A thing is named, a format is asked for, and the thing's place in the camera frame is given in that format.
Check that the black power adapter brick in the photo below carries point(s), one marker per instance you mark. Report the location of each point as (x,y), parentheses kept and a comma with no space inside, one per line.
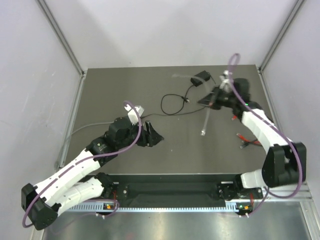
(200,78)

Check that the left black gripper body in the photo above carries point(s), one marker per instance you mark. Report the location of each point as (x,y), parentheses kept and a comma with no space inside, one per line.
(144,139)

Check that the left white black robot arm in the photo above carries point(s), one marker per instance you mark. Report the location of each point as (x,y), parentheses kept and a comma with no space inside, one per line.
(45,201)

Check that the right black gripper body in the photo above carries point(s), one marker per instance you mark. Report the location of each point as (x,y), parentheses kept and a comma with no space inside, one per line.
(223,98)

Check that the aluminium frame rail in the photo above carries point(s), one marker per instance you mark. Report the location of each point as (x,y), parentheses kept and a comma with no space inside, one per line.
(95,189)

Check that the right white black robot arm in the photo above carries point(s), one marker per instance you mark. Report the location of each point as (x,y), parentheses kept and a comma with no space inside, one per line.
(285,161)

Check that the grey slotted cable duct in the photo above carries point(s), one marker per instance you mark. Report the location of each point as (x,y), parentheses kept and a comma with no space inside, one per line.
(105,207)

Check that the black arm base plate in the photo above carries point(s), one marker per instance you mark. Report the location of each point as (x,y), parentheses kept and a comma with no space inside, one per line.
(217,186)

